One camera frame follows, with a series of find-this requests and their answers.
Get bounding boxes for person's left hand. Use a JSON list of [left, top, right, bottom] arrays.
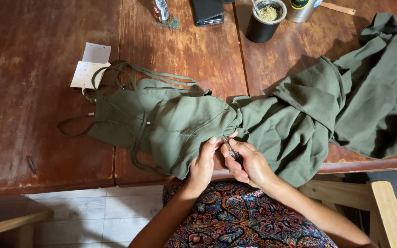
[[184, 137, 222, 197]]

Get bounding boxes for person's right hand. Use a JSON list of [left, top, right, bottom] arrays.
[[221, 138, 278, 191]]

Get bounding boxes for small metal scissors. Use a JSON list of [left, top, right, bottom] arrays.
[[221, 135, 244, 166]]

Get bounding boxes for olive green strappy dress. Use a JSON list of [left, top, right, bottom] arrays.
[[57, 13, 397, 189]]

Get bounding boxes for person's floral patterned skirt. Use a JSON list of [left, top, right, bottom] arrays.
[[162, 180, 339, 248]]

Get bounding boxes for black mate cup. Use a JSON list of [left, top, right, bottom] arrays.
[[246, 0, 288, 44]]

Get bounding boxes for light wooden chair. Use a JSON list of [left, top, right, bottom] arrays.
[[0, 208, 54, 248], [298, 174, 397, 248]]

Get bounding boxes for white paper tag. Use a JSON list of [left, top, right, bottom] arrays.
[[81, 42, 111, 65], [70, 61, 111, 91]]

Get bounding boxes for black wallet phone case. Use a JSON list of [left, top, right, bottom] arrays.
[[191, 0, 225, 27]]

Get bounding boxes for metal drinking straw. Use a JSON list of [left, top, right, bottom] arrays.
[[250, 0, 262, 17]]

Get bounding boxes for steel thermos flask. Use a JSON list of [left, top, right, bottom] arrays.
[[286, 0, 324, 23]]

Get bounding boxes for small bottle with label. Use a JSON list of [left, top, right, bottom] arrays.
[[150, 0, 170, 23]]

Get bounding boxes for thin wooden strip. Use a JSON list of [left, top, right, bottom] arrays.
[[320, 2, 357, 16]]

